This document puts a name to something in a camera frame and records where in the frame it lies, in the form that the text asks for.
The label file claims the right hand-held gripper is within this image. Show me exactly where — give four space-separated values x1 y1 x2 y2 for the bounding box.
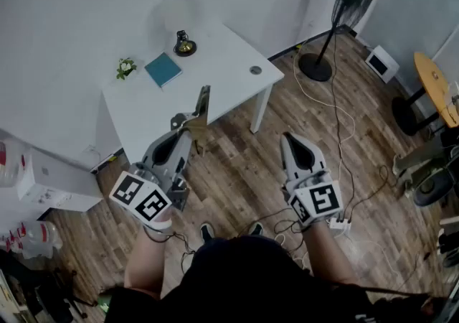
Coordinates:
279 131 345 225

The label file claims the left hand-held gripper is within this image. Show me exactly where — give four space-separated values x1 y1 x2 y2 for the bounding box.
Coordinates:
108 130 195 225

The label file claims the person's right forearm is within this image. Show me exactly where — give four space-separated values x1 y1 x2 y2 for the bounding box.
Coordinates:
303 219 360 286

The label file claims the person's left forearm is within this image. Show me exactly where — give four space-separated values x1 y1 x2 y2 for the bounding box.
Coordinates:
123 206 174 301

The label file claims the white power strip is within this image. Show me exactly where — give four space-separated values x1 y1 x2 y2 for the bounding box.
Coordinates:
328 216 351 238

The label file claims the person's left shoe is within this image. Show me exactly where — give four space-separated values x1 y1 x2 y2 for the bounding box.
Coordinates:
199 221 216 244

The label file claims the teal notebook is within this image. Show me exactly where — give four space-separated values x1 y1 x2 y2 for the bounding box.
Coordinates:
143 51 184 88

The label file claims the small white flower plant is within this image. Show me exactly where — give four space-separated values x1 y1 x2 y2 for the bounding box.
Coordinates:
115 57 138 81

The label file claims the white cardboard box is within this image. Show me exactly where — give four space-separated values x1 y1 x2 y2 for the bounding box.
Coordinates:
16 147 104 213

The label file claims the white box device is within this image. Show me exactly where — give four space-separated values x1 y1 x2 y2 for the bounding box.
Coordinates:
364 45 400 84

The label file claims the person's black top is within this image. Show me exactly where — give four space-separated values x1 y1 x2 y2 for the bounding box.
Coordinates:
103 235 459 323

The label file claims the white shade table lamp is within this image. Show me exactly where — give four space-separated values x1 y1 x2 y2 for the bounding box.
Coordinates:
158 0 199 59

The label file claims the large clear water bottle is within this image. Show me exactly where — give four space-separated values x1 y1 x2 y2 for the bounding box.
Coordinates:
20 220 64 258
0 138 27 188

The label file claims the round wooden side table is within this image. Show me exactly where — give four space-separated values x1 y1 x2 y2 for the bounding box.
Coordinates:
390 51 459 136

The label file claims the black floor cable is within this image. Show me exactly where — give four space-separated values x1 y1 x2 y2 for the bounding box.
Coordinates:
331 32 390 222

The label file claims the white floor cable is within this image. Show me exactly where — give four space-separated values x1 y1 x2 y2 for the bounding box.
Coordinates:
292 41 356 143

